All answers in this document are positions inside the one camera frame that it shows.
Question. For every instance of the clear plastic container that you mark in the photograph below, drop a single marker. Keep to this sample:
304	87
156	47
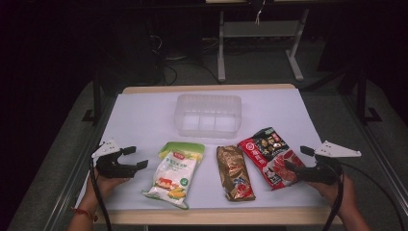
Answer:
208	115

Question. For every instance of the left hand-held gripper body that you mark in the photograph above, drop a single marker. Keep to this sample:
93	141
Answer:
110	166

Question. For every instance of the black metal stand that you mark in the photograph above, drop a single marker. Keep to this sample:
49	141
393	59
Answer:
362	96
97	96

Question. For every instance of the gold foil packet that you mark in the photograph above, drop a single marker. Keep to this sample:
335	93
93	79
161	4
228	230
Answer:
234	174

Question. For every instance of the white metal desk frame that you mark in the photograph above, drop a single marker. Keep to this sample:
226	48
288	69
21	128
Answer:
256	29

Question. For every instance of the red and black packet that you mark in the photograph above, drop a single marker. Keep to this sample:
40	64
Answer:
272	157

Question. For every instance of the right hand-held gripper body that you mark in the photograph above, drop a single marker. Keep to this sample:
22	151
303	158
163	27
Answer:
324	171

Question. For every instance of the person's right hand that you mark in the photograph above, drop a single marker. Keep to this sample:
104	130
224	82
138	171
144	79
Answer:
333	194

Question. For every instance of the person's left hand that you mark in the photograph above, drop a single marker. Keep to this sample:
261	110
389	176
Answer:
107	186

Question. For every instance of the white and green snack bag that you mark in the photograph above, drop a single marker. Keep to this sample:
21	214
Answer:
174	174

